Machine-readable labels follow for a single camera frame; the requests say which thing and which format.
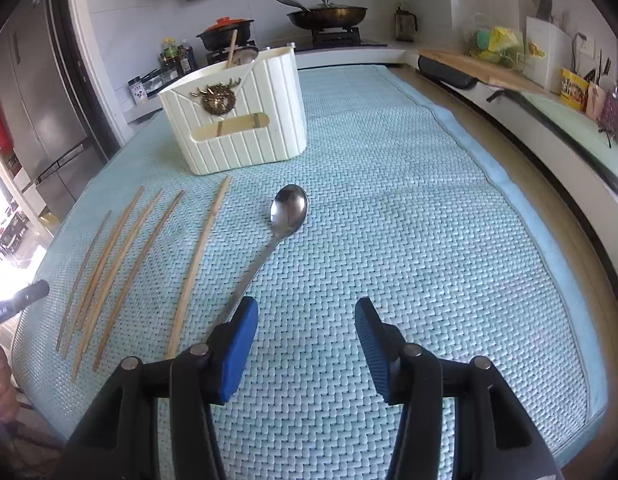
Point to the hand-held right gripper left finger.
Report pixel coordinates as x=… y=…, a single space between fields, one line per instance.
x=236 y=350

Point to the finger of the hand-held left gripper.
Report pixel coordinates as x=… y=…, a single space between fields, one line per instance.
x=24 y=297

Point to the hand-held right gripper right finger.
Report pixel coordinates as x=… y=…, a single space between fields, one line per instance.
x=371 y=345

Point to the wooden chopstick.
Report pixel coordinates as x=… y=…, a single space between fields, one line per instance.
x=190 y=285
x=84 y=276
x=232 y=50
x=120 y=280
x=103 y=270
x=139 y=280

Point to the steel spoon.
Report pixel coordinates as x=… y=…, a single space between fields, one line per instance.
x=289 y=207
x=246 y=55

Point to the cream ribbed utensil holder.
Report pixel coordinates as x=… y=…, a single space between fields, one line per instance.
x=249 y=145

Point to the light green woven mat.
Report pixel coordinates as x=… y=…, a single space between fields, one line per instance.
x=389 y=210

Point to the grey refrigerator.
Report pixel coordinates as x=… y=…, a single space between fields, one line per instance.
x=39 y=110

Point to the white label seasoning jar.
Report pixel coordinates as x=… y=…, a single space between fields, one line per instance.
x=137 y=90

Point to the clear seasoning jar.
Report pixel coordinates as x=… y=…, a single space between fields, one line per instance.
x=152 y=84

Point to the dark sauce bottle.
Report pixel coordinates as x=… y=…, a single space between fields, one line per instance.
x=187 y=59

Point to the wooden cutting board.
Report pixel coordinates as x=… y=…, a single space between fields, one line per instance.
x=469 y=67

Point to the black gas stove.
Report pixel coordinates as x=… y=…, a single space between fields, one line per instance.
x=339 y=40

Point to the black clay pot orange lid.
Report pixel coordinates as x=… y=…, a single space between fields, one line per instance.
x=224 y=35

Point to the dark glass jar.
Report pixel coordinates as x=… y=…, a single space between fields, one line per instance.
x=405 y=25

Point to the yellow snack packet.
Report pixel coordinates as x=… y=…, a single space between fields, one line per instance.
x=574 y=90

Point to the white paper box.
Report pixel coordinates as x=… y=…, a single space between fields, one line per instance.
x=546 y=67

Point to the yellow green plastic bag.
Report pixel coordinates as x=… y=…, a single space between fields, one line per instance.
x=499 y=42

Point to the black wok with glass lid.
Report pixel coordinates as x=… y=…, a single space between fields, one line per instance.
x=329 y=15

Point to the purple mesh bag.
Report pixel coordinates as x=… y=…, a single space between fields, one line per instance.
x=616 y=110

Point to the kitchen knife set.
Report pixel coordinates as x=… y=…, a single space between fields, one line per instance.
x=601 y=67

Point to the white wall socket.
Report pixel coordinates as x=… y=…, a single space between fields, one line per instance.
x=584 y=45

